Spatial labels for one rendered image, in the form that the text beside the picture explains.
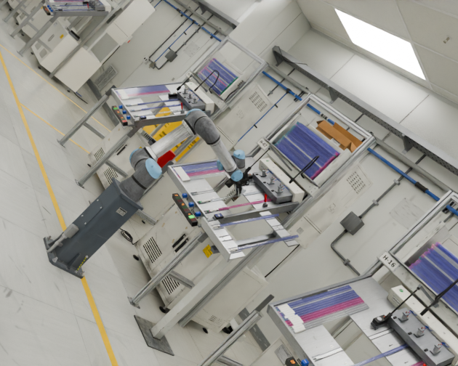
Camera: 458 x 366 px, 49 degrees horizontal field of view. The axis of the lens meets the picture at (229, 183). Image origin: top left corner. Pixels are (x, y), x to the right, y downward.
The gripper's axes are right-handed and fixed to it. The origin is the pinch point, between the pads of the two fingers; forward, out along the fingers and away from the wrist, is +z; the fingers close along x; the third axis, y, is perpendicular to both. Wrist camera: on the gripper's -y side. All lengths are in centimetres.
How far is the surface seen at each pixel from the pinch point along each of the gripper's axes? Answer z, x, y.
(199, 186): -3.0, 18.0, -20.8
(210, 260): 31.8, -18.4, -31.9
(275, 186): 0.4, -4.1, 28.3
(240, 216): 0.1, -21.0, -8.8
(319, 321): -3, -116, -14
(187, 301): 22, -51, -62
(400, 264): -4, -106, 49
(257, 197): 3.5, -5.1, 13.0
